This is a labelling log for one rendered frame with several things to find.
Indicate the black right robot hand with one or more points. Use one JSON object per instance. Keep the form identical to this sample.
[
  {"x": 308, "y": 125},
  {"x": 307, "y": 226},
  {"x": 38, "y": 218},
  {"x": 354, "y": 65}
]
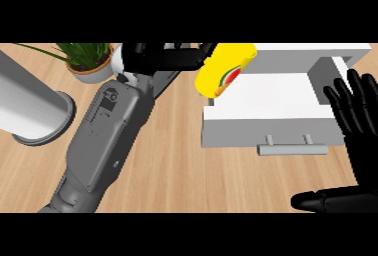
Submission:
[{"x": 361, "y": 156}]

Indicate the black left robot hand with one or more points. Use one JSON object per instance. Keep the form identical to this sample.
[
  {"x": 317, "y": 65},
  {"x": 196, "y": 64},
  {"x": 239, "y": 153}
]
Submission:
[{"x": 162, "y": 56}]

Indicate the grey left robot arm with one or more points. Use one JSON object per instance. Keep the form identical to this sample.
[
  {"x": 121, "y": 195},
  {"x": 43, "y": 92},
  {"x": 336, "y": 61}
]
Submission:
[{"x": 100, "y": 133}]

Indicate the white open drawer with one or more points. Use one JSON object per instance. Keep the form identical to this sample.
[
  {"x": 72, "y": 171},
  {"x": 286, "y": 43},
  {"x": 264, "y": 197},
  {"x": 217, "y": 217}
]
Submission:
[{"x": 265, "y": 106}]

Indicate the potted green plant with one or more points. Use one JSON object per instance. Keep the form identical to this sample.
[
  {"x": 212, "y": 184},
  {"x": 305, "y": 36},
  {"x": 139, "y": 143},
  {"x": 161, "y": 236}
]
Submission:
[{"x": 88, "y": 63}]

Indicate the white cabinet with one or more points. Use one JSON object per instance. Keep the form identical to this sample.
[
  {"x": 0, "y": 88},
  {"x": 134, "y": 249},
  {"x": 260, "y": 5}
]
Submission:
[{"x": 314, "y": 53}]

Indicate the white cylinder with grey base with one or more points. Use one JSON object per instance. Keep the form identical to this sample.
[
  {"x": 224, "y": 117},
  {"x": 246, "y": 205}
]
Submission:
[{"x": 23, "y": 103}]

